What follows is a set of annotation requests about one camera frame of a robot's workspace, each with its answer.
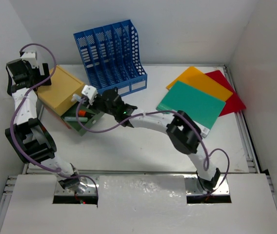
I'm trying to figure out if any black orange highlighter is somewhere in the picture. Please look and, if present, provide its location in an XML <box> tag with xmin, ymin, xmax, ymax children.
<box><xmin>78</xmin><ymin>110</ymin><xmax>90</xmax><ymax>117</ymax></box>

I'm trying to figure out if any yellow drawer box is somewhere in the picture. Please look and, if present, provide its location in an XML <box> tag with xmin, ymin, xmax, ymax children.
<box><xmin>37</xmin><ymin>65</ymin><xmax>85</xmax><ymax>116</ymax></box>

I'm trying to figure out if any green glue stick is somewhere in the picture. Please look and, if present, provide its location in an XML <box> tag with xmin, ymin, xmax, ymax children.
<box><xmin>64</xmin><ymin>117</ymin><xmax>88</xmax><ymax>122</ymax></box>

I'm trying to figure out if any pink bottom drawer box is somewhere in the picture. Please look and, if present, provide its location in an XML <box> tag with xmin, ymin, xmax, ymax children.
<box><xmin>61</xmin><ymin>118</ymin><xmax>72</xmax><ymax>129</ymax></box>

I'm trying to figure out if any green folder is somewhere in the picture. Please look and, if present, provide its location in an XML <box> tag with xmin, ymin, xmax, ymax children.
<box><xmin>156</xmin><ymin>81</ymin><xmax>225</xmax><ymax>137</ymax></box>

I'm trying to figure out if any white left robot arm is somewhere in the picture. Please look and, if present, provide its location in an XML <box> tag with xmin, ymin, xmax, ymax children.
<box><xmin>5</xmin><ymin>58</ymin><xmax>81</xmax><ymax>192</ymax></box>

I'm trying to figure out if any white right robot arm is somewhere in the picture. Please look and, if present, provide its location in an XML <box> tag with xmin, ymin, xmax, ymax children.
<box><xmin>81</xmin><ymin>85</ymin><xmax>220</xmax><ymax>194</ymax></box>

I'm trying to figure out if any blue file organizer rack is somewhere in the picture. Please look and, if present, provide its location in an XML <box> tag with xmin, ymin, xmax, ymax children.
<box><xmin>73</xmin><ymin>20</ymin><xmax>147</xmax><ymax>96</ymax></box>

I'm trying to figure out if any orange folder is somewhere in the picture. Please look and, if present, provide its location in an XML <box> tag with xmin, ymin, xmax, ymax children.
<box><xmin>166</xmin><ymin>67</ymin><xmax>233</xmax><ymax>101</ymax></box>

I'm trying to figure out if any red folder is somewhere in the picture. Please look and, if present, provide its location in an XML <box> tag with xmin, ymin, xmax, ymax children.
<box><xmin>206</xmin><ymin>70</ymin><xmax>246</xmax><ymax>117</ymax></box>

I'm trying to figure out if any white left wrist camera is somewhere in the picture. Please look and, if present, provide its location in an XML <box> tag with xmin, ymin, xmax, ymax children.
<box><xmin>20</xmin><ymin>51</ymin><xmax>39</xmax><ymax>69</ymax></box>

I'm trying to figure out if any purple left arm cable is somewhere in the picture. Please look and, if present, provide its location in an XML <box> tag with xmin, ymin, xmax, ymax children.
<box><xmin>9</xmin><ymin>43</ymin><xmax>99</xmax><ymax>195</ymax></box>

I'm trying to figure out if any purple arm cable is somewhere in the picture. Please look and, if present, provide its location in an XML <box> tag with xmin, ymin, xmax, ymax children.
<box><xmin>76</xmin><ymin>96</ymin><xmax>230</xmax><ymax>197</ymax></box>
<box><xmin>9</xmin><ymin>43</ymin><xmax>99</xmax><ymax>195</ymax></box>

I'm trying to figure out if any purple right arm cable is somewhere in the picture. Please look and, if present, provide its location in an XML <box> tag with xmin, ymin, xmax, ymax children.
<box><xmin>76</xmin><ymin>96</ymin><xmax>230</xmax><ymax>197</ymax></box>

